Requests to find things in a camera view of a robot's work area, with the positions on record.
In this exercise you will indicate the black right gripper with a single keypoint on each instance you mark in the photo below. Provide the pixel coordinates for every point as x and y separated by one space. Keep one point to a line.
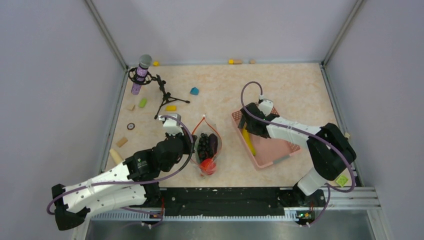
243 122

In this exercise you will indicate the toy purple eggplant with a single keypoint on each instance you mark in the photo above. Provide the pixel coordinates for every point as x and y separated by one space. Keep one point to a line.
213 143

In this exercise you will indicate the toy black grapes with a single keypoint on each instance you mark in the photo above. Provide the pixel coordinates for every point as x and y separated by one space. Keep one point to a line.
203 148

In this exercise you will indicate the small tan wooden cube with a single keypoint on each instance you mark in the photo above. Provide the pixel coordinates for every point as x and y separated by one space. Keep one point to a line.
131 107

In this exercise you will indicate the yellow tan cylinder at wall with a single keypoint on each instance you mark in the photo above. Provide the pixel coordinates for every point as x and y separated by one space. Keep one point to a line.
235 62

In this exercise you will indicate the blue block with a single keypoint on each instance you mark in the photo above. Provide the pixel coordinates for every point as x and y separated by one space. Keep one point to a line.
194 91

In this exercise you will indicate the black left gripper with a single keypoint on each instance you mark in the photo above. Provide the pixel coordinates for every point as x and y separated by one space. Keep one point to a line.
187 141

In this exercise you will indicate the pink plastic basket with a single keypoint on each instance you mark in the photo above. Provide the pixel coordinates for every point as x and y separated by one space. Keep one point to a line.
269 151

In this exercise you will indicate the clear orange zip bag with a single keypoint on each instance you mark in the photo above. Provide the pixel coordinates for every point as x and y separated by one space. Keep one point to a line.
205 125

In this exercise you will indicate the toy banana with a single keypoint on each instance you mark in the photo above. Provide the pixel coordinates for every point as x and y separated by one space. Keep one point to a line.
247 139

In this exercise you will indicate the tan wooden block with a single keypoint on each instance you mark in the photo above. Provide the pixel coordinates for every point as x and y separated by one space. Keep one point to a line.
122 141

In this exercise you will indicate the cream wooden cylinder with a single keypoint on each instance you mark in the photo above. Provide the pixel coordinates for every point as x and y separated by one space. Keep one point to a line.
117 159

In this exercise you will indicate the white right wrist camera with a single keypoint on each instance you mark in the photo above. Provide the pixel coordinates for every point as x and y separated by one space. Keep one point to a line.
265 106

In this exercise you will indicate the green flat toy piece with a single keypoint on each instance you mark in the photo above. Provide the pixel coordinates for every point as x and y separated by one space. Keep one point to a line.
341 180

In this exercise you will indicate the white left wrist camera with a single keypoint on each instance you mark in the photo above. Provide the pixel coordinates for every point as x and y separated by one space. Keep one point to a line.
171 126

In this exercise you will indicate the green block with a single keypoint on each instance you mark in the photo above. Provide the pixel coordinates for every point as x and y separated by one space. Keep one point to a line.
142 103

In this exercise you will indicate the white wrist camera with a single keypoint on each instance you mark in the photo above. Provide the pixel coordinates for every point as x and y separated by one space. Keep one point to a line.
265 106
171 126

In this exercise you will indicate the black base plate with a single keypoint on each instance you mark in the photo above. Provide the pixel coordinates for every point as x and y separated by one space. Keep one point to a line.
231 201

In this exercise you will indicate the toy red tomato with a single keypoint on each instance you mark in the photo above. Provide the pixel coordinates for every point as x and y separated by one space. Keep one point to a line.
207 167

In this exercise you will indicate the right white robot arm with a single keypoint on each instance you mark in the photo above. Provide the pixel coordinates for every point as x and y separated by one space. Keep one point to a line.
330 151

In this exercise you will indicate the black microphone tripod stand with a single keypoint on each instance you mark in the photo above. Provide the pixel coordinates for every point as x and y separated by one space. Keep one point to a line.
167 97

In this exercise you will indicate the purple microphone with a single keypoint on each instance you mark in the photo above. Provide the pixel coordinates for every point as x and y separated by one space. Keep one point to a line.
140 73

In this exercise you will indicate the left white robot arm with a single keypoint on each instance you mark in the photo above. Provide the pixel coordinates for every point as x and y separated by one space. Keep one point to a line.
133 182

